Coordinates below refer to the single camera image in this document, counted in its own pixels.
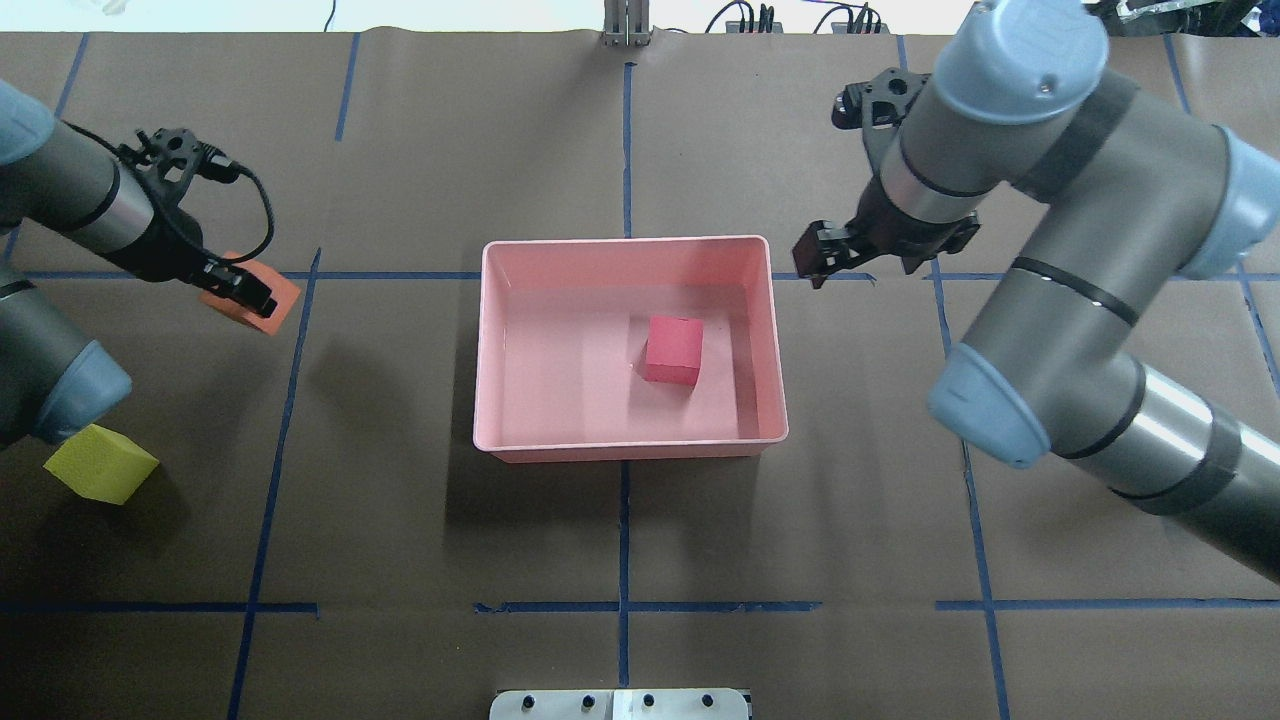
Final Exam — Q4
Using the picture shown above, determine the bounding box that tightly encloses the white pedestal column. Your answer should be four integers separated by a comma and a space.
488, 687, 754, 719

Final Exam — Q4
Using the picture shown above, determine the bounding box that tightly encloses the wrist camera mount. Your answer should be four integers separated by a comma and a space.
116, 128, 244, 205
829, 67, 932, 158

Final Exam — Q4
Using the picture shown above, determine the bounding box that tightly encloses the yellow foam block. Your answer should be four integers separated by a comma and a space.
44, 424, 160, 506

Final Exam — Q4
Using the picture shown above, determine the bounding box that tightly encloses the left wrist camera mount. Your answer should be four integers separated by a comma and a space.
116, 128, 244, 205

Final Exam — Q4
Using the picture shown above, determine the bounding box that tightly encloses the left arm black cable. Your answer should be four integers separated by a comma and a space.
60, 120, 276, 266

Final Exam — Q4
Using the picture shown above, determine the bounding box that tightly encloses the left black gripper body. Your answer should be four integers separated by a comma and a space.
131, 208, 212, 284

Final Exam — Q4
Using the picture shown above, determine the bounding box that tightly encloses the aluminium frame post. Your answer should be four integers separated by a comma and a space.
600, 0, 652, 47

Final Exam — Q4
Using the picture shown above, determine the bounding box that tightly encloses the orange foam block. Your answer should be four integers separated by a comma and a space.
198, 259, 302, 336

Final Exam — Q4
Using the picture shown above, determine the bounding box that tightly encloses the pink plastic bin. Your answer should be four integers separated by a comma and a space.
472, 234, 788, 462

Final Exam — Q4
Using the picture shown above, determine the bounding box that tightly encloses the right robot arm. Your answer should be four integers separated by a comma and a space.
792, 1, 1279, 582

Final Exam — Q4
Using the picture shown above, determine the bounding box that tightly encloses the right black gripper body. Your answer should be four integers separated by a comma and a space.
850, 179, 980, 275

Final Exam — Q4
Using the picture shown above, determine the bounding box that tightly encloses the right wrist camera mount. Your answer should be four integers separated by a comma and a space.
829, 67, 932, 158

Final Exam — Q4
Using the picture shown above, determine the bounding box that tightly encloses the red foam block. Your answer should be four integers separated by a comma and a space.
641, 315, 704, 387

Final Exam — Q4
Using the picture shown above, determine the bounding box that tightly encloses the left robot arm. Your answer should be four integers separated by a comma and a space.
1, 83, 291, 447

